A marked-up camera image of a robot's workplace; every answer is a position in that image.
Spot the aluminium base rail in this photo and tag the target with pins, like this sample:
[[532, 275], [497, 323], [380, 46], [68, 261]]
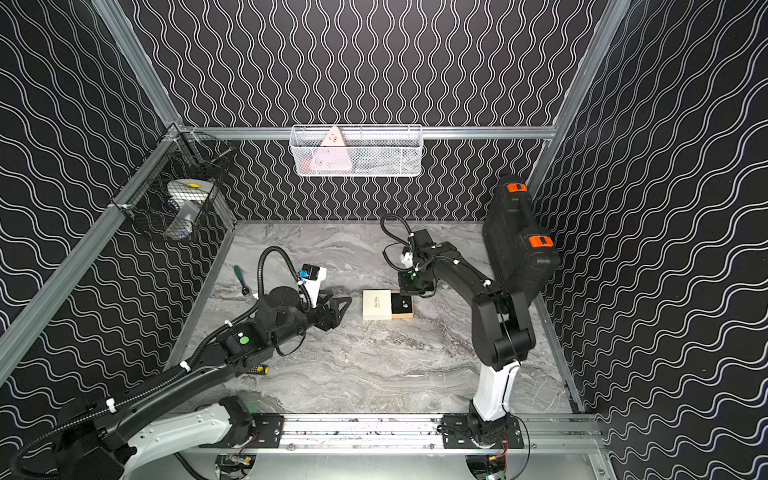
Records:
[[368, 434]]

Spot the tan jewelry box drawer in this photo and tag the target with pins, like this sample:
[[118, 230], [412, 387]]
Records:
[[402, 306]]

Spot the black plastic tool case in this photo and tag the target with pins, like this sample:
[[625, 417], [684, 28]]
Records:
[[522, 254]]

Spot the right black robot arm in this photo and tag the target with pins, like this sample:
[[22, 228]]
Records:
[[501, 331]]

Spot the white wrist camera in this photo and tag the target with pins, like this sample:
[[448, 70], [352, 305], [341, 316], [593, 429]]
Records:
[[407, 259], [311, 278]]

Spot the black wire mesh basket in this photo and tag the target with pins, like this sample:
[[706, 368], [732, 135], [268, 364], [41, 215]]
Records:
[[193, 156]]

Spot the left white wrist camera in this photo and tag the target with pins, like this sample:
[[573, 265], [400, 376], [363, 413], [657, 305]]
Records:
[[311, 278]]

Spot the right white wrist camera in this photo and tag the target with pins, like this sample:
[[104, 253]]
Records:
[[407, 259]]

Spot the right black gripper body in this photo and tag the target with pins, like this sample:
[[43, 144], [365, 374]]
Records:
[[412, 282]]

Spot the green handled screwdriver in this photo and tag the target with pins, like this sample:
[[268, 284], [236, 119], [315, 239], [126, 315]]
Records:
[[239, 274]]

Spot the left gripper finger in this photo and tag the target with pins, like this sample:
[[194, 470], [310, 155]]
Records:
[[337, 305], [332, 318]]

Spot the white jewelry box sleeve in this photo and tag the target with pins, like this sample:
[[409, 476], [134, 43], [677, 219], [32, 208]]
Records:
[[377, 305]]

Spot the white wire wall basket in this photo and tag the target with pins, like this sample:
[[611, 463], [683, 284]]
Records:
[[376, 150]]

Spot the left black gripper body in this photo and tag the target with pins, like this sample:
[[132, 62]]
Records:
[[324, 308]]

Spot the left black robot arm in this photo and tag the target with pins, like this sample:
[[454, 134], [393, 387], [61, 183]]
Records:
[[100, 438]]

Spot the pink triangular card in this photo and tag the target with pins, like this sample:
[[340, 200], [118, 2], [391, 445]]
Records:
[[332, 156]]

